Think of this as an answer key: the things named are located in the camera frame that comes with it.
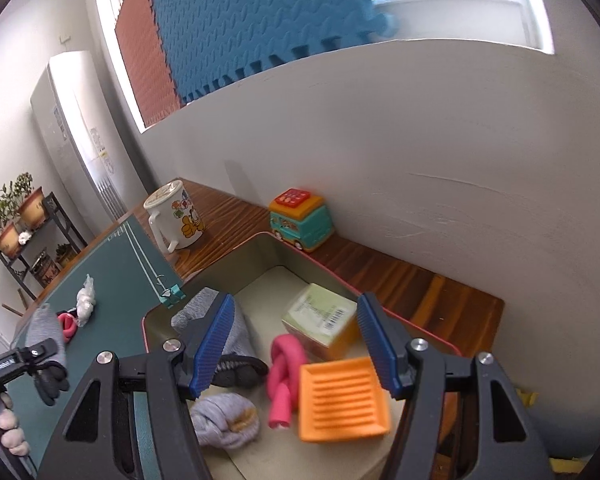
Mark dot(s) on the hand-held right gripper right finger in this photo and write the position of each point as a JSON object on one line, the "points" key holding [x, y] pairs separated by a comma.
{"points": [[375, 345]]}

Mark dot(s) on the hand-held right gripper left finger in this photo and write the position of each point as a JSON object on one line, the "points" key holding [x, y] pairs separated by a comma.
{"points": [[212, 345]]}

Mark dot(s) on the grey black glove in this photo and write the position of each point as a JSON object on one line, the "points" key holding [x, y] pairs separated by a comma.
{"points": [[42, 327], [237, 340]]}

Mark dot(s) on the orange ribbed soap dish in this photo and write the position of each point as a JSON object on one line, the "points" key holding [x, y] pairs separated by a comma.
{"points": [[342, 400]]}

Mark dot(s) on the metal tin container red rim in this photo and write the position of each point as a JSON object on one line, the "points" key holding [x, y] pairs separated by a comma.
{"points": [[265, 280]]}

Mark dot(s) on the person's left hand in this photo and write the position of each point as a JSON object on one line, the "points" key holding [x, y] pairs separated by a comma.
{"points": [[7, 427]]}

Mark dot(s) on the wooden stick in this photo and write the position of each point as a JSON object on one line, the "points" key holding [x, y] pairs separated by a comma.
{"points": [[12, 309]]}

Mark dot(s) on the yellow green cardboard box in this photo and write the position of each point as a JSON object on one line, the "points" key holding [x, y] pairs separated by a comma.
{"points": [[320, 320]]}

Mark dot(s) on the teal binder clip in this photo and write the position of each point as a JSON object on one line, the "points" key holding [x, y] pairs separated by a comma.
{"points": [[172, 295]]}

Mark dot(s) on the pink foam piece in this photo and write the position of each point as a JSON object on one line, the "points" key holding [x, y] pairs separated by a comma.
{"points": [[69, 327]]}

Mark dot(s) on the pink twisted foam roller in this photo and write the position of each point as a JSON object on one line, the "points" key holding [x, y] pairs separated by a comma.
{"points": [[285, 365]]}

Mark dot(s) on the light grey rolled sock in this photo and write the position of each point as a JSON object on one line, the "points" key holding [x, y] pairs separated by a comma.
{"points": [[220, 420]]}

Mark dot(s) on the white crumpled plastic wrap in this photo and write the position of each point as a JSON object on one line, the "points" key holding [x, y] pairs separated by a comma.
{"points": [[86, 302]]}

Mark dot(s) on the green desk mat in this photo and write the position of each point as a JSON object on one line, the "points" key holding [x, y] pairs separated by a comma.
{"points": [[115, 270]]}

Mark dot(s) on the potted plant brown pot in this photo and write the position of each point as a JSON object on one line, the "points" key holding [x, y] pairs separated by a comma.
{"points": [[32, 205], [7, 237]]}

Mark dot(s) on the white cartoon mug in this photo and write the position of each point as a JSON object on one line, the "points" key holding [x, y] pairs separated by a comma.
{"points": [[175, 217]]}

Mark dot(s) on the black metal plant rack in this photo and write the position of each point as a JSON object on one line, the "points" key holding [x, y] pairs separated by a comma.
{"points": [[55, 240]]}

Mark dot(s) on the teal and orange toy bus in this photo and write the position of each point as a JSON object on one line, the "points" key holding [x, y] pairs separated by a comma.
{"points": [[300, 222]]}

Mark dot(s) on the white standing air conditioner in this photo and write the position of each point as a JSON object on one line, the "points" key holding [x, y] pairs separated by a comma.
{"points": [[75, 130]]}

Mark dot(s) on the red foam puzzle mat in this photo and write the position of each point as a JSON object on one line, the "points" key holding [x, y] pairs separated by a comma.
{"points": [[147, 60]]}

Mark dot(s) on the blue foam puzzle mat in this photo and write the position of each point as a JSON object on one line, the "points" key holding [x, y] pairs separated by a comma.
{"points": [[260, 20]]}

